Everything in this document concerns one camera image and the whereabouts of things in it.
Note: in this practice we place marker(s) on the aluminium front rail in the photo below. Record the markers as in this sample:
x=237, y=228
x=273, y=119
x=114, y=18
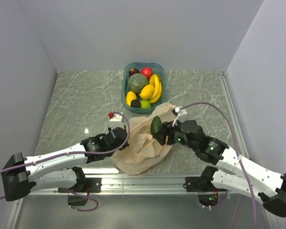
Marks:
x=113, y=184

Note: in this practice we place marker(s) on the red apple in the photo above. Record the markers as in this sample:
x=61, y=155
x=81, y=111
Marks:
x=147, y=72

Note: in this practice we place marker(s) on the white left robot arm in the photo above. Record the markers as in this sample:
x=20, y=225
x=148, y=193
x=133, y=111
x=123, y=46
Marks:
x=23, y=175

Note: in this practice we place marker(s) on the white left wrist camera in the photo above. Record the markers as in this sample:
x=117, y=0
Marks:
x=115, y=121

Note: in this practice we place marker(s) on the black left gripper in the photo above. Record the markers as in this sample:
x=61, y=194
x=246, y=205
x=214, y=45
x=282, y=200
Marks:
x=127, y=144

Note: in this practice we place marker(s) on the green lime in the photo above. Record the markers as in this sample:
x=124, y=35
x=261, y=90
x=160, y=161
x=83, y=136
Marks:
x=145, y=104

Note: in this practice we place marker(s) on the green netted melon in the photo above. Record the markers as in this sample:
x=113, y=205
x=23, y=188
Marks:
x=137, y=82

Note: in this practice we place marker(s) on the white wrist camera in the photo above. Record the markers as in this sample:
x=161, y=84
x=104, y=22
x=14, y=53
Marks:
x=115, y=121
x=180, y=115

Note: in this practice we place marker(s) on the dark brown small fruit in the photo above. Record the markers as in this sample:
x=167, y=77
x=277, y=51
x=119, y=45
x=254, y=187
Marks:
x=136, y=103

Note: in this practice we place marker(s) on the yellow banana bunch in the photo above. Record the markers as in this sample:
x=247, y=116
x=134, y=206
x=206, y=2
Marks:
x=157, y=89

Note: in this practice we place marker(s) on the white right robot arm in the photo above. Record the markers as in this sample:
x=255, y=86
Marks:
x=226, y=169

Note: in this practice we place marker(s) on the dark brown avocado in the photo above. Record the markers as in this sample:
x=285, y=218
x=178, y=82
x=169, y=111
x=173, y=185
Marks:
x=133, y=71

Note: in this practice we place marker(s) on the translucent orange plastic bag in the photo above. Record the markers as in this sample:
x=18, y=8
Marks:
x=143, y=151

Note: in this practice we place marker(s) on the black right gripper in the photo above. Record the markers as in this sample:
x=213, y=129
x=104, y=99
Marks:
x=168, y=129

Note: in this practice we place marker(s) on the aluminium rail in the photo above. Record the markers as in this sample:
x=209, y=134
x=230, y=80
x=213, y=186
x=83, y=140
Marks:
x=236, y=125
x=113, y=184

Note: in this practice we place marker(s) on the dark green avocado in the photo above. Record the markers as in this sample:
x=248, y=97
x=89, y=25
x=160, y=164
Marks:
x=156, y=125

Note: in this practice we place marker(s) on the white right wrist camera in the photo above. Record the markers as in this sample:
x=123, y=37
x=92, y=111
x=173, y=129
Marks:
x=180, y=115

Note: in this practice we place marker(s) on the yellow mango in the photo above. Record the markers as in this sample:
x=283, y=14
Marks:
x=147, y=92
x=129, y=97

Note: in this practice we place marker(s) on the teal plastic fruit tray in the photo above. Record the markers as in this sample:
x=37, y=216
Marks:
x=158, y=70

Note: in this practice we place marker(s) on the aluminium right side rail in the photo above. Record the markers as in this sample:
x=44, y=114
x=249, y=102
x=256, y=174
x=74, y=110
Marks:
x=236, y=125

